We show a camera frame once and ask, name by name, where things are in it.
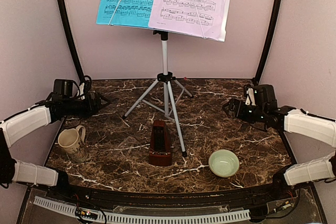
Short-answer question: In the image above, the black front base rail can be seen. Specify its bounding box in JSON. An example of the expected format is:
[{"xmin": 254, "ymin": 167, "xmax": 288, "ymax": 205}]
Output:
[{"xmin": 22, "ymin": 181, "xmax": 321, "ymax": 213}]

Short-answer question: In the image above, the purple sheet music page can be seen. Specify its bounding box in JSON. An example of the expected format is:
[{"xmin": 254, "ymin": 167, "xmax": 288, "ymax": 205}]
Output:
[{"xmin": 148, "ymin": 0, "xmax": 230, "ymax": 42}]

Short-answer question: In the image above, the grey slotted cable duct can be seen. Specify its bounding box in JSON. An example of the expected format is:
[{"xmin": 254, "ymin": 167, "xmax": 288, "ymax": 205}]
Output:
[{"xmin": 33, "ymin": 196, "xmax": 250, "ymax": 223}]

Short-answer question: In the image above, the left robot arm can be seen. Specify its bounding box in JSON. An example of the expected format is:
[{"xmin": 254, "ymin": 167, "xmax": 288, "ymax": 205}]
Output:
[{"xmin": 1, "ymin": 76, "xmax": 111, "ymax": 201}]

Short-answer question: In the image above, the brown wooden metronome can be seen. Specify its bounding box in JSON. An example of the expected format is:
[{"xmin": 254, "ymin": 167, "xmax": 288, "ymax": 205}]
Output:
[{"xmin": 149, "ymin": 120, "xmax": 173, "ymax": 166}]

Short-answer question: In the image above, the right black frame post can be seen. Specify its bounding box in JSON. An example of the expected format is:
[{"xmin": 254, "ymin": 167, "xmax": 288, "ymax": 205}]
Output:
[{"xmin": 253, "ymin": 0, "xmax": 281, "ymax": 84}]

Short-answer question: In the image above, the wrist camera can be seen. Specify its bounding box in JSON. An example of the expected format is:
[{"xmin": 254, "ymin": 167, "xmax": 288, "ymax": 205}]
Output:
[
  {"xmin": 244, "ymin": 84, "xmax": 256, "ymax": 106},
  {"xmin": 76, "ymin": 75, "xmax": 92, "ymax": 100}
]

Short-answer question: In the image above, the cream printed mug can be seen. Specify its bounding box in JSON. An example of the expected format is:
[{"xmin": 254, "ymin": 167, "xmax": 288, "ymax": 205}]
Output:
[{"xmin": 57, "ymin": 125, "xmax": 89, "ymax": 163}]

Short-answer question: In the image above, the pale green ceramic bowl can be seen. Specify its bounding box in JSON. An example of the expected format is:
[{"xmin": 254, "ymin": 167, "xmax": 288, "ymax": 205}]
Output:
[{"xmin": 208, "ymin": 149, "xmax": 240, "ymax": 177}]

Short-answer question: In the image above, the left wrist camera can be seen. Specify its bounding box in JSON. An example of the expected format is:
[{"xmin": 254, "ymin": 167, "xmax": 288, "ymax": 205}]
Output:
[{"xmin": 76, "ymin": 75, "xmax": 92, "ymax": 100}]

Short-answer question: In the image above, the black frame post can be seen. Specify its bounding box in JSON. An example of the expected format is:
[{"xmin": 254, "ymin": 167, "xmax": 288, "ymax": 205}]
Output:
[
  {"xmin": 57, "ymin": 0, "xmax": 84, "ymax": 81},
  {"xmin": 253, "ymin": 0, "xmax": 281, "ymax": 84}
]

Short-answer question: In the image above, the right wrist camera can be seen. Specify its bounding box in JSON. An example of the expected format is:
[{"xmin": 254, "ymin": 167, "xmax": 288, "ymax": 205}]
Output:
[{"xmin": 244, "ymin": 84, "xmax": 256, "ymax": 106}]

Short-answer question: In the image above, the grey folding music stand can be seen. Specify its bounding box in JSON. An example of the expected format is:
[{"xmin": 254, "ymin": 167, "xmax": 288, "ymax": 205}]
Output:
[{"xmin": 96, "ymin": 0, "xmax": 234, "ymax": 157}]

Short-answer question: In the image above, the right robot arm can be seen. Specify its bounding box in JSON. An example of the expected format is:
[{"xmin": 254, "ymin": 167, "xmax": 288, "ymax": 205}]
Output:
[{"xmin": 222, "ymin": 84, "xmax": 335, "ymax": 200}]

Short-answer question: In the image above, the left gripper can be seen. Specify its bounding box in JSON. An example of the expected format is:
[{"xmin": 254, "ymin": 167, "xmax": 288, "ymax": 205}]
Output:
[{"xmin": 63, "ymin": 92, "xmax": 110, "ymax": 120}]

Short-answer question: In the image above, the left black frame post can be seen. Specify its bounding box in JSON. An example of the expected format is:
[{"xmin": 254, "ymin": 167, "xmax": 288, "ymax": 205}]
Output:
[{"xmin": 57, "ymin": 0, "xmax": 84, "ymax": 81}]

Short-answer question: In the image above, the clear plastic metronome cover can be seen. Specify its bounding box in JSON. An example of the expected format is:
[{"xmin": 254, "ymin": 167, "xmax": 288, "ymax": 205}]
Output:
[{"xmin": 118, "ymin": 136, "xmax": 139, "ymax": 156}]

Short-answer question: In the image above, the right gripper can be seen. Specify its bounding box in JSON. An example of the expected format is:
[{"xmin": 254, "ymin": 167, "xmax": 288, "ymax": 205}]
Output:
[{"xmin": 223, "ymin": 98, "xmax": 267, "ymax": 124}]

